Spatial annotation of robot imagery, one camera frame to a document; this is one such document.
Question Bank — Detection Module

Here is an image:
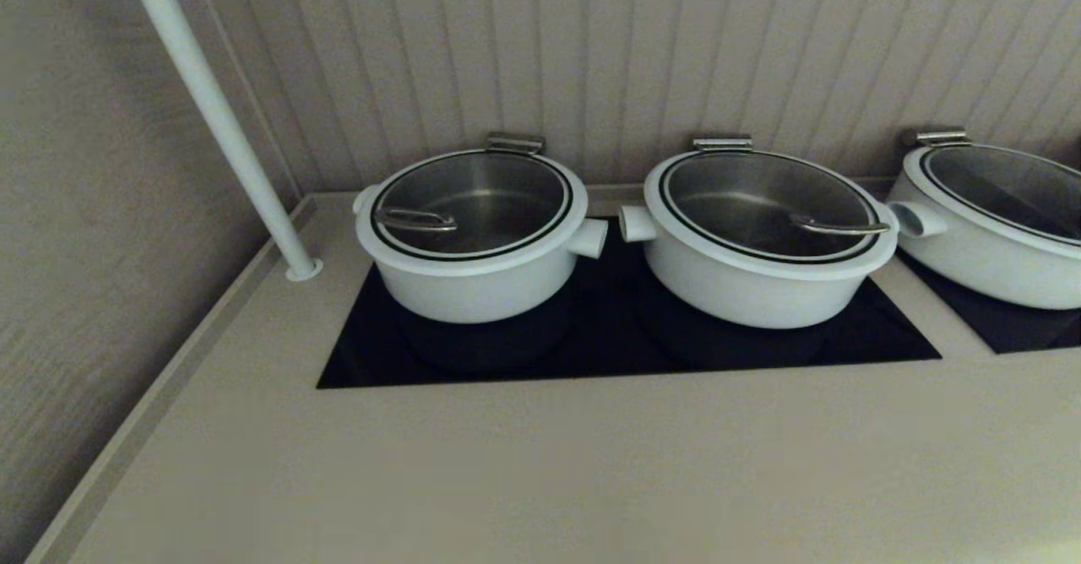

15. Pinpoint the white round cooking pot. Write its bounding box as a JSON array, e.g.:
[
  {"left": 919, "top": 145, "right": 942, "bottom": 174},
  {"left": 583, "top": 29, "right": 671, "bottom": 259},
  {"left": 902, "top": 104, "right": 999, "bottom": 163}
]
[
  {"left": 352, "top": 182, "right": 609, "bottom": 324},
  {"left": 618, "top": 203, "right": 900, "bottom": 330},
  {"left": 887, "top": 174, "right": 1081, "bottom": 310}
]

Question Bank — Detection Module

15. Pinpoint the wide black glass cooktop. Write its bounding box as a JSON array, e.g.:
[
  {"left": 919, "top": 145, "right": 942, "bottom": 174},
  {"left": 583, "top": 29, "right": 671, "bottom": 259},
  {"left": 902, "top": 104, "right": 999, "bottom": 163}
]
[{"left": 317, "top": 218, "right": 942, "bottom": 390}]

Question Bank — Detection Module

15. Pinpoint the white support pole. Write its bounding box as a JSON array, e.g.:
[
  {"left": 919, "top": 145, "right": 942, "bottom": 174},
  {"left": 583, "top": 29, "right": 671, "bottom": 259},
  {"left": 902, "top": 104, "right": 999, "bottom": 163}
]
[{"left": 118, "top": 0, "right": 324, "bottom": 284}]

